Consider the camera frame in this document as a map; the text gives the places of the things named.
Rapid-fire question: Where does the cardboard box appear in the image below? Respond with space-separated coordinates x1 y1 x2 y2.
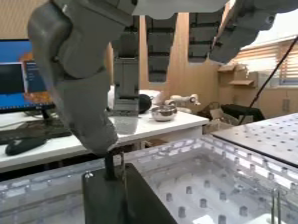
203 107 244 134

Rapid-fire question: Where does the small white jointed device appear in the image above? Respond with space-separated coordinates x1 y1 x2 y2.
163 93 202 114

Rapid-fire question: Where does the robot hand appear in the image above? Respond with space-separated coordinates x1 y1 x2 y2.
26 0 298 158

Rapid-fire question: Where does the metal bowl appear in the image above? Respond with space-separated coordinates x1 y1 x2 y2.
150 105 178 122

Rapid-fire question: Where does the black computer mouse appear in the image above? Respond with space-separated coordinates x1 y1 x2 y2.
3 137 47 156

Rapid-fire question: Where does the clear box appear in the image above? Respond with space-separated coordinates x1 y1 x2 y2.
0 133 298 224

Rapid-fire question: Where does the black keyboard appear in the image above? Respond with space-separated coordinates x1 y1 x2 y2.
0 118 71 146

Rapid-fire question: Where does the computer screen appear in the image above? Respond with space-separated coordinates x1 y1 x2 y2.
0 39 57 113

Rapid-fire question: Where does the black ball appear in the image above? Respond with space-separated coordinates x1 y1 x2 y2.
138 93 152 114

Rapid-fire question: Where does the white desk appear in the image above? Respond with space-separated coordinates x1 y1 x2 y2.
0 109 210 174

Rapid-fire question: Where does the black plate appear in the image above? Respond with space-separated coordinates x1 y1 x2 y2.
81 163 178 224

